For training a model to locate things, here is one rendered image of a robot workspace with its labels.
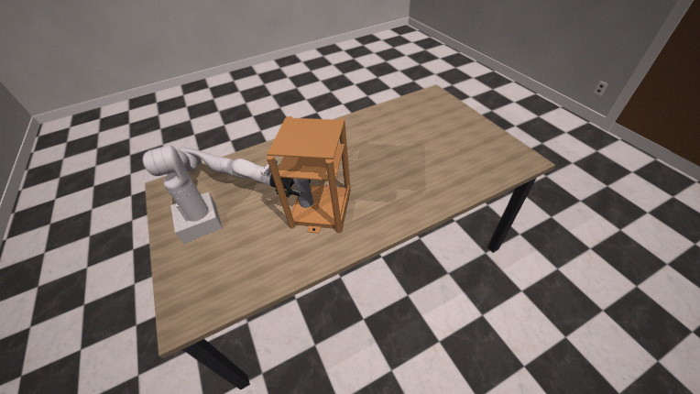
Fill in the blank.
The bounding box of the grey bottle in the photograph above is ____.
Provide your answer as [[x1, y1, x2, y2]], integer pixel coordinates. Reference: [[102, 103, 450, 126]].
[[293, 179, 313, 208]]

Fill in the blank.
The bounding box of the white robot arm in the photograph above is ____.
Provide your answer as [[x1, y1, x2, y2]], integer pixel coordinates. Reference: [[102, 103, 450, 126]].
[[143, 146, 271, 222]]

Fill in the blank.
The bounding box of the wooden shelving unit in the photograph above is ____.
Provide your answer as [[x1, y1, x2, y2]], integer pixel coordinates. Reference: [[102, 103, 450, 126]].
[[267, 116, 351, 234]]

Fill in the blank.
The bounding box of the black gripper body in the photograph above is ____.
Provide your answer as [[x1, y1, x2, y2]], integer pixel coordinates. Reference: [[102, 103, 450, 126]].
[[269, 174, 294, 189]]

